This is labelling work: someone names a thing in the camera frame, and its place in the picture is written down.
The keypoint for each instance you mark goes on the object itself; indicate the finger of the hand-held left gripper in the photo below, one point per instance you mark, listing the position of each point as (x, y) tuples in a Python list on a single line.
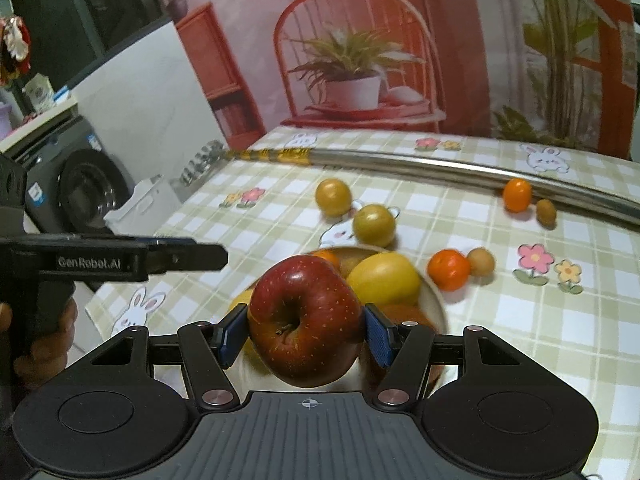
[(175, 257)]

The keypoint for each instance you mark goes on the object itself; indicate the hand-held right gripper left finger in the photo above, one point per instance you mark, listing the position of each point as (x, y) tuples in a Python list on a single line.
[(232, 335)]

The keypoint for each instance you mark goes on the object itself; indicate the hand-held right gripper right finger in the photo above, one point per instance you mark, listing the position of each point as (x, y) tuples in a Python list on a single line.
[(380, 335)]

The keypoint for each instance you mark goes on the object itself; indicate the beige plate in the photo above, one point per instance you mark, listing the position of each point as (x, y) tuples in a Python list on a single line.
[(434, 300)]

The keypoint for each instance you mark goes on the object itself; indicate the red apple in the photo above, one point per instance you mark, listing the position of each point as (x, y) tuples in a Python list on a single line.
[(300, 310)]

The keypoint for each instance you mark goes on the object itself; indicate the orange tangerine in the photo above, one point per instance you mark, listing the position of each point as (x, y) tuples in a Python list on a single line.
[(448, 270), (327, 259), (517, 195)]

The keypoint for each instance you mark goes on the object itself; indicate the brown longan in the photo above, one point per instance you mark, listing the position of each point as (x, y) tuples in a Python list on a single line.
[(546, 212), (482, 261)]

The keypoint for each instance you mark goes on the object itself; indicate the person's left hand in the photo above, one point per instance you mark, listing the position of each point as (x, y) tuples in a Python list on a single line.
[(50, 350)]

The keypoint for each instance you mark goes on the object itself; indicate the red-orange persimmon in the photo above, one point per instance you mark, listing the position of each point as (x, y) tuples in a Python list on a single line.
[(405, 312)]

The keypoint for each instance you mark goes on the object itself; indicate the large yellow grapefruit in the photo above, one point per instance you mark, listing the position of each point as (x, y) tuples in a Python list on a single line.
[(382, 277)]

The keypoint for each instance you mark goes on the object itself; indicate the white plastic basket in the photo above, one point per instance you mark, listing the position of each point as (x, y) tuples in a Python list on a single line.
[(145, 205)]

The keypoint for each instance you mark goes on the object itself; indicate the grey washing machine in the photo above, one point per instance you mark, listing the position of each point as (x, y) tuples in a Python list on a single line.
[(90, 185)]

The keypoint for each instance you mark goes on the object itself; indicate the yellow-green orange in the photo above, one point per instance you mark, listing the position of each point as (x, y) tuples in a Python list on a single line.
[(333, 197), (374, 225)]

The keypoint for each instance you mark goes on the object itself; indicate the white detergent bag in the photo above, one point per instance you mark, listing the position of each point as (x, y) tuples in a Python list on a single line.
[(39, 92)]

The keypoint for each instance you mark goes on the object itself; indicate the blue and white box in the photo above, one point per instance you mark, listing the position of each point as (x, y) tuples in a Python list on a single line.
[(64, 95)]

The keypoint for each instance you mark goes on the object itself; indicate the checked bunny tablecloth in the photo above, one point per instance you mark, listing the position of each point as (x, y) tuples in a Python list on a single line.
[(525, 335)]

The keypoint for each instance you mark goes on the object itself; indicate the red hanging decoration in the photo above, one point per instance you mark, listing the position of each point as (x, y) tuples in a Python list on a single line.
[(15, 45)]

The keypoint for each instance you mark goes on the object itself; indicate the steel pole with gold end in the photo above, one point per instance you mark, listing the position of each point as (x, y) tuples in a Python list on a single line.
[(450, 166)]

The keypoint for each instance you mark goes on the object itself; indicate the dark window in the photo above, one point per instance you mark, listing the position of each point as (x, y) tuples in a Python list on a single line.
[(75, 0)]

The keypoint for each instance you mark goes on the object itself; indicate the printed wall poster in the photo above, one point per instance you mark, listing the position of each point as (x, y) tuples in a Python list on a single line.
[(450, 60)]

